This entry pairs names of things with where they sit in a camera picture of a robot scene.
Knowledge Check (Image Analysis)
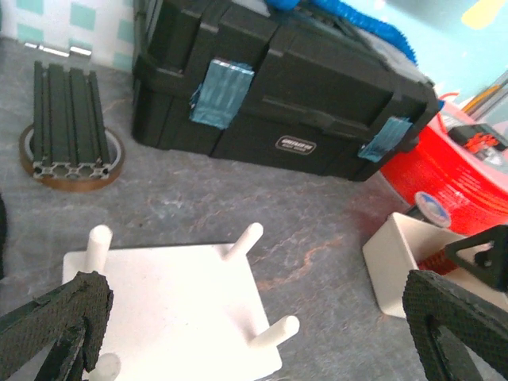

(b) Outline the white peg base plate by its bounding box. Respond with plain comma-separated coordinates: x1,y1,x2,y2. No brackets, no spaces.
63,223,300,380

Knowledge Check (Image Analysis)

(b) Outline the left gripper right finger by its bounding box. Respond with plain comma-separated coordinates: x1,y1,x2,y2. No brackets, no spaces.
402,270,507,380

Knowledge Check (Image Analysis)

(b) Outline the black aluminium extrusion piece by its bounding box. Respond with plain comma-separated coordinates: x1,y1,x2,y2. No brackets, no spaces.
32,61,114,179

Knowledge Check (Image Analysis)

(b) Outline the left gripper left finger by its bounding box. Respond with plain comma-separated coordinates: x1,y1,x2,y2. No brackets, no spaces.
1,271,114,380

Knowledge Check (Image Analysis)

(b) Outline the black toolbox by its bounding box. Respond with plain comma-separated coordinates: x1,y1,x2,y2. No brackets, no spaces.
133,1,441,182

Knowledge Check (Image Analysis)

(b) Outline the white parts tray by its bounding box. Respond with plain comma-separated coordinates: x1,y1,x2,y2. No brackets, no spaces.
363,213,507,319

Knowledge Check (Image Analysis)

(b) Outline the blue corrugated hose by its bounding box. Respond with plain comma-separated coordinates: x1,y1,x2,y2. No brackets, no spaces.
265,0,418,67

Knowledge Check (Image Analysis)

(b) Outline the red filament spool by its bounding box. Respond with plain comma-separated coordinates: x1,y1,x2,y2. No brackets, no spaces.
381,102,507,235

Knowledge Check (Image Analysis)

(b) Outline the black red connector strip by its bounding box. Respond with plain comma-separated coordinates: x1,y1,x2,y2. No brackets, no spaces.
448,124,507,153

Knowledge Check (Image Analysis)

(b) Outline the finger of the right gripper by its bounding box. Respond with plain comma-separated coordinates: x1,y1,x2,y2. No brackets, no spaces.
444,225,507,288

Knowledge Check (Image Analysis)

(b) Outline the brown tape roll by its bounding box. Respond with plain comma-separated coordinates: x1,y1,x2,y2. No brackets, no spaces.
18,125,125,193

